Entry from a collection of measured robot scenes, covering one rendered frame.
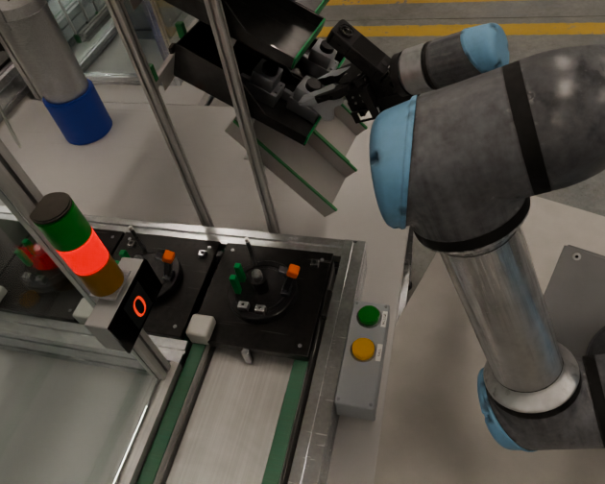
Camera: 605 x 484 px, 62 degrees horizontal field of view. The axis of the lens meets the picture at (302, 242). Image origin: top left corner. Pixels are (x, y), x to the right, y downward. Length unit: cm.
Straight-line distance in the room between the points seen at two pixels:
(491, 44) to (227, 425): 75
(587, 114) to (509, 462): 69
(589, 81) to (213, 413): 79
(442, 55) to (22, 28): 113
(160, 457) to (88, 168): 98
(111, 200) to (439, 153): 119
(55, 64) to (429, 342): 124
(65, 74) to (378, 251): 103
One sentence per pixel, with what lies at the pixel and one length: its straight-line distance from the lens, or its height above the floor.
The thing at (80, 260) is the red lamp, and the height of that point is 134.
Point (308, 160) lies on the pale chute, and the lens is 113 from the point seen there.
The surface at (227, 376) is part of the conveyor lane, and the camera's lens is 101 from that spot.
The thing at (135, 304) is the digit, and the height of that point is 121.
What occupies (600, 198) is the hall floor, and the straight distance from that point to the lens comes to 266.
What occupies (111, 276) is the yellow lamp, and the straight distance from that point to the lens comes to 72.
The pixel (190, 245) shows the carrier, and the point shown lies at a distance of 115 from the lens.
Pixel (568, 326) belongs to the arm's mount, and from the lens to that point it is 94.
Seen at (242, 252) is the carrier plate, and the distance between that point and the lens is 109.
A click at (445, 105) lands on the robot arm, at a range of 45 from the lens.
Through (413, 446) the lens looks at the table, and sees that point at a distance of 99.
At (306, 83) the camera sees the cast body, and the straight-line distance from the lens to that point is 97.
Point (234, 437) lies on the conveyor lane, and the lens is 96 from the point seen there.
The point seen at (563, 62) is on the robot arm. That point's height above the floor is 156.
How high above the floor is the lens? 180
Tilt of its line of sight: 50 degrees down
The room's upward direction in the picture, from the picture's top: 12 degrees counter-clockwise
